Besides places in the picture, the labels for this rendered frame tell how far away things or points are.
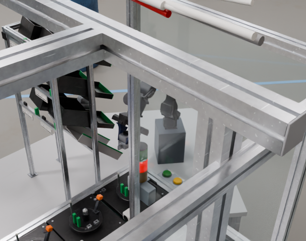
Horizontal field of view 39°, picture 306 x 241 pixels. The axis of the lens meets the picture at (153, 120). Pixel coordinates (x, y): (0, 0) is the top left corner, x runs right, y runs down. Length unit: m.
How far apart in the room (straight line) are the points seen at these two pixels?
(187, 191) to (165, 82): 0.15
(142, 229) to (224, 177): 0.13
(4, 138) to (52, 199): 1.98
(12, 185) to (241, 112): 1.85
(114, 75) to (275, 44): 4.00
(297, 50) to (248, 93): 0.41
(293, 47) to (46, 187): 1.57
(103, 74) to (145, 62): 4.29
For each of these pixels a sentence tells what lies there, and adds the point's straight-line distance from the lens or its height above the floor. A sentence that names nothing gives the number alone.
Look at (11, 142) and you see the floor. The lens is 4.00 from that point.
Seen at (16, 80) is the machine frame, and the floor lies 2.07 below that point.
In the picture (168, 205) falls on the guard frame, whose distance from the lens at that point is 0.52.
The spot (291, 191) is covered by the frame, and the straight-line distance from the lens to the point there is 1.09.
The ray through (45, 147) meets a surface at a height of 0.86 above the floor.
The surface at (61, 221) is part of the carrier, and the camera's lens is 1.89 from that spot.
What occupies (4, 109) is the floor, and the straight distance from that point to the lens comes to 4.48.
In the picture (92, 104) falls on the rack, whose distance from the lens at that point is 1.83.
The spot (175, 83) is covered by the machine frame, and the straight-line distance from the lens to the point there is 0.58.
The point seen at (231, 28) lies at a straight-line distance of 0.47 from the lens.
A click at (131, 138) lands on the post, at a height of 1.46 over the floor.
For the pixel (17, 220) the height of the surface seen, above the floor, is 0.86.
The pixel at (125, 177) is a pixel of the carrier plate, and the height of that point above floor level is 0.97.
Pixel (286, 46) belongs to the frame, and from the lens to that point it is 0.94.
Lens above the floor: 2.36
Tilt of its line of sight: 35 degrees down
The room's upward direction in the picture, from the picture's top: 1 degrees clockwise
